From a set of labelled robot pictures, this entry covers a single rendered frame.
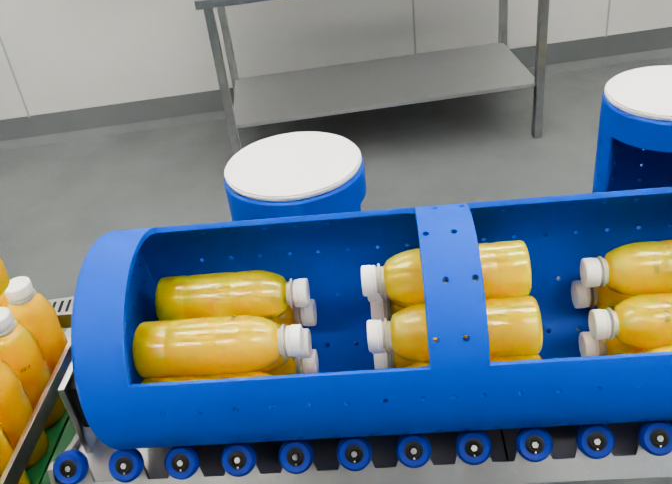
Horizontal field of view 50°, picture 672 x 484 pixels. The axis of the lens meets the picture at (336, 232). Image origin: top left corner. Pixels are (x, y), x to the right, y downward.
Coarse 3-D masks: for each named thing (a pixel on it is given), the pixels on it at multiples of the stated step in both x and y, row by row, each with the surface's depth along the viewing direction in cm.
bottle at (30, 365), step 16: (0, 336) 101; (16, 336) 102; (32, 336) 105; (0, 352) 101; (16, 352) 102; (32, 352) 104; (16, 368) 102; (32, 368) 104; (48, 368) 108; (32, 384) 105; (32, 400) 106
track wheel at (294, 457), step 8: (288, 440) 92; (296, 440) 92; (304, 440) 92; (280, 448) 92; (288, 448) 92; (296, 448) 92; (304, 448) 92; (312, 448) 93; (280, 456) 92; (288, 456) 92; (296, 456) 91; (304, 456) 92; (312, 456) 92; (288, 464) 92; (296, 464) 91; (304, 464) 91; (296, 472) 91
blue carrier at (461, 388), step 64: (640, 192) 90; (128, 256) 86; (192, 256) 104; (256, 256) 104; (320, 256) 104; (384, 256) 104; (448, 256) 81; (576, 256) 103; (128, 320) 97; (320, 320) 107; (448, 320) 78; (576, 320) 104; (128, 384) 82; (192, 384) 81; (256, 384) 81; (320, 384) 80; (384, 384) 80; (448, 384) 79; (512, 384) 79; (576, 384) 79; (640, 384) 79; (128, 448) 90
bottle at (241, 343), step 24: (144, 336) 87; (168, 336) 87; (192, 336) 86; (216, 336) 86; (240, 336) 86; (264, 336) 86; (144, 360) 86; (168, 360) 86; (192, 360) 86; (216, 360) 86; (240, 360) 86; (264, 360) 86
